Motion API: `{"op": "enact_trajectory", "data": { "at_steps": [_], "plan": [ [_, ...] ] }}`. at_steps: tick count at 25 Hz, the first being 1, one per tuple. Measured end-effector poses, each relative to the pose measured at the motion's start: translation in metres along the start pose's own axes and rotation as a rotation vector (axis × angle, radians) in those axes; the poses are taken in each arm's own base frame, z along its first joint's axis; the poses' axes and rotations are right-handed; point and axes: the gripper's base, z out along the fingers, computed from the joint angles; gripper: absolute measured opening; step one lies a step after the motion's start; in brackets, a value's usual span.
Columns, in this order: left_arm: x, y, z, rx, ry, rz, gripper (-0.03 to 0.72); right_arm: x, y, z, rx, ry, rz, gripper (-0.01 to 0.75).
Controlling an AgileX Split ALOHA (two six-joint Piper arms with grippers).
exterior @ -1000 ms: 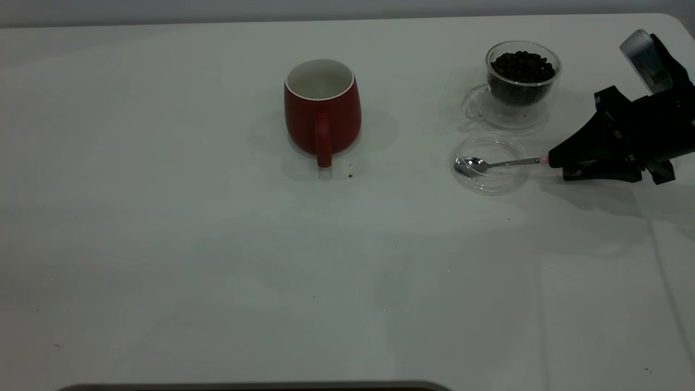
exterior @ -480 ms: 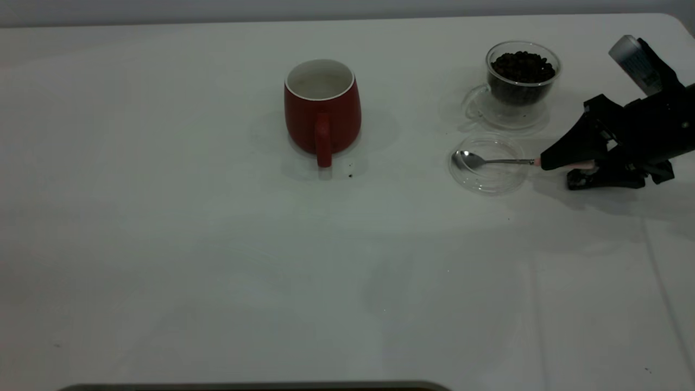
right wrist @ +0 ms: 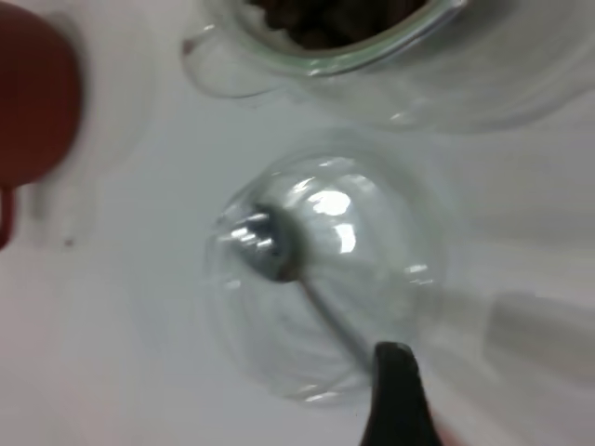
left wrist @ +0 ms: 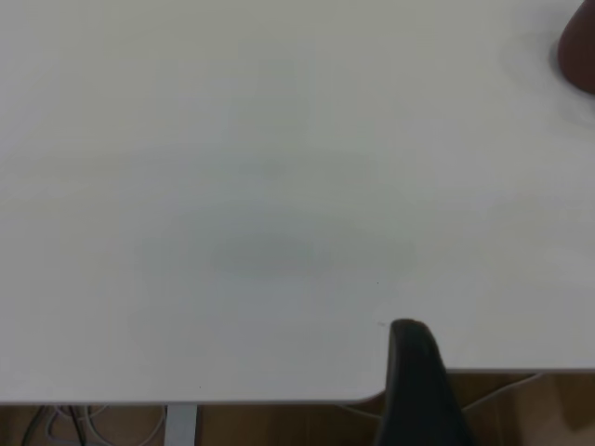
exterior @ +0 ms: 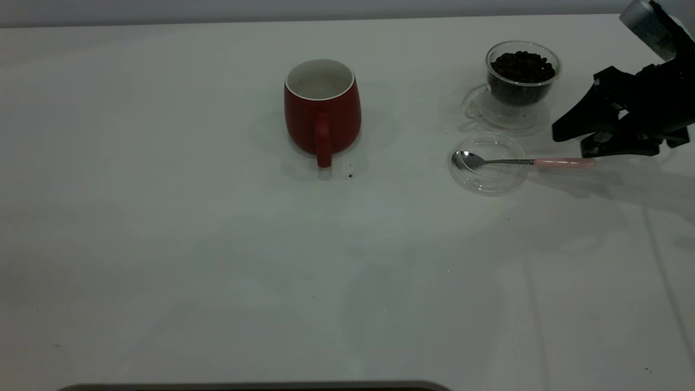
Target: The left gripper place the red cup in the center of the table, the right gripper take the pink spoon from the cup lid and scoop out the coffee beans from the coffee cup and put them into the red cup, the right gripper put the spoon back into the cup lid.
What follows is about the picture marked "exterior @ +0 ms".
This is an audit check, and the pink handled metal spoon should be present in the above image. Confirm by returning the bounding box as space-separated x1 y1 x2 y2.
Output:
452 150 597 173

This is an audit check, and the clear glass cup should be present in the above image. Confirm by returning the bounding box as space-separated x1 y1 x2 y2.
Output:
462 41 563 135

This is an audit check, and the dark coffee beans heap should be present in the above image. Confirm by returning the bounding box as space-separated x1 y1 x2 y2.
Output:
490 51 556 106

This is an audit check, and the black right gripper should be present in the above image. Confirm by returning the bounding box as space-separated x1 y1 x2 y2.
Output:
552 52 695 159

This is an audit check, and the red ceramic mug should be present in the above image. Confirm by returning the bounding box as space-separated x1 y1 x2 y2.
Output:
283 59 362 168

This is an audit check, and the clear round glass lid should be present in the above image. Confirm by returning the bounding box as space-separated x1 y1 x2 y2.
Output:
448 132 530 197

